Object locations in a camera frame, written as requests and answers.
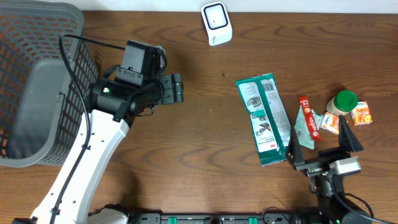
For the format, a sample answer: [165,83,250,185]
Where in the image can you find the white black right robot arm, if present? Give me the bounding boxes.
[286,115,374,223]

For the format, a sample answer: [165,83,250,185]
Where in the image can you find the black mounting rail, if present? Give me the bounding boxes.
[88,212,321,224]

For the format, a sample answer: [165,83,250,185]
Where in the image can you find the grey plastic mesh basket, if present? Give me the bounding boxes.
[1,1,99,167]

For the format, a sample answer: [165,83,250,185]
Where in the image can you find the orange small box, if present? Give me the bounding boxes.
[351,101,373,126]
[320,112,340,135]

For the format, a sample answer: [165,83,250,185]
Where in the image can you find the green lid cream jar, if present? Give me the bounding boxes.
[326,90,358,116]

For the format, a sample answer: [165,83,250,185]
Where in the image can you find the black looped cable at rail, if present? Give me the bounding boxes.
[261,205,290,224]

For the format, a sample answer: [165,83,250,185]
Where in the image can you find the green white 3M package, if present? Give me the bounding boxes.
[235,73,291,166]

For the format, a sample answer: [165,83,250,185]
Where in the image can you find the white teal wipes packet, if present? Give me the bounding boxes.
[294,106,315,149]

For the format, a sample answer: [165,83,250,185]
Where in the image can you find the red snack stick packet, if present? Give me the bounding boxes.
[299,96,322,141]

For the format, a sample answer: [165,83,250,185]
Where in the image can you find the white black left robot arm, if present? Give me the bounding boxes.
[13,40,183,223]

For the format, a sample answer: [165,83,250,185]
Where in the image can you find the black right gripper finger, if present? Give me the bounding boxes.
[339,115,364,152]
[286,126,305,170]

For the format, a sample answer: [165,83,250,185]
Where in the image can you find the white cube barcode scanner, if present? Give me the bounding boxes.
[201,1,233,46]

